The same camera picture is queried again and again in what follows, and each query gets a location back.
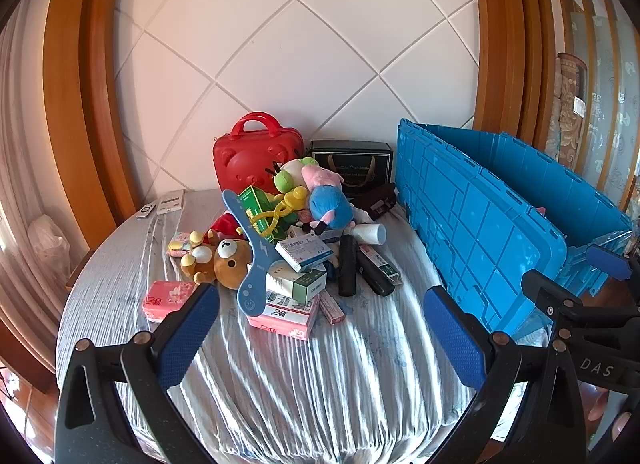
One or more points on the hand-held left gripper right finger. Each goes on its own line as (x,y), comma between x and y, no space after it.
(450,329)

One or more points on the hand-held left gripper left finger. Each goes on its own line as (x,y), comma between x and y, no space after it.
(187,334)

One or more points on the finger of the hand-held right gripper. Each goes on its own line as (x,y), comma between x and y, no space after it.
(547,294)
(607,260)

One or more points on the pink floral tissue pack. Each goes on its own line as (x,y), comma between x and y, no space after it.
(165,296)

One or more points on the brown bear plush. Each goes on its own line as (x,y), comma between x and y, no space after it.
(227,256)

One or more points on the pink tissue pack white label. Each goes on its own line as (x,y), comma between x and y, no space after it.
(285,324)

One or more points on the blue plastic storage crate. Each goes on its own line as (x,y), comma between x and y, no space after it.
(475,204)

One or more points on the yellow duck toy tongs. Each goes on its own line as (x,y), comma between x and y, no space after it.
(292,196)

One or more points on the black cylinder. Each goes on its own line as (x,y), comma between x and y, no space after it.
(377,285)
(348,264)

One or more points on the slim white green box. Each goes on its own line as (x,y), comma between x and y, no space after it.
(382,264)

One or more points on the pig plush red dress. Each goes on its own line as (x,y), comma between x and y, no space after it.
(225,224)

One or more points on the slim pink box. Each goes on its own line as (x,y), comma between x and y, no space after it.
(330,306)

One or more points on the white green medicine box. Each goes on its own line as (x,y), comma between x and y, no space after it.
(300,286)

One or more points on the white paper roll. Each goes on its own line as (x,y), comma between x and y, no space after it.
(370,233)

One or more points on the grey oval remote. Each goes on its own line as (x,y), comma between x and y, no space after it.
(146,210)

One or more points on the white remote control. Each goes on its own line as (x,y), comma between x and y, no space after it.
(170,201)

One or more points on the white blue medicine box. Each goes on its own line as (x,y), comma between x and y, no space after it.
(302,251)

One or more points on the brown leather wallet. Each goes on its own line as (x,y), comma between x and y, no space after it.
(375,201)

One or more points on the small white box blue print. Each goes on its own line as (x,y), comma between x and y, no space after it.
(332,235)

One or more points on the brown patterned rolled carpet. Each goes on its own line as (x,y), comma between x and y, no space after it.
(567,114)

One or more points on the frosted glass wooden partition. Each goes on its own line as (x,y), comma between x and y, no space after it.
(610,94)

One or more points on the clear plastic bag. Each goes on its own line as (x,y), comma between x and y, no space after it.
(47,244)

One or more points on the pink pig plush blue body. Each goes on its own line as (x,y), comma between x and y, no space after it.
(327,206)

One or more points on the red toy suitcase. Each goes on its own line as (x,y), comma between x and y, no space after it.
(245,159)

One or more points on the light green frog plush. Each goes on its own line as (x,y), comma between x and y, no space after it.
(292,174)

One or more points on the black gift box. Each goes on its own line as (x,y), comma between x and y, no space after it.
(350,154)

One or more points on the white sheer curtain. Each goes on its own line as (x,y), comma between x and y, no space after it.
(20,169)

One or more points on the wooden wall trim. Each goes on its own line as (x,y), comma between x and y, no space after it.
(75,94)
(505,44)

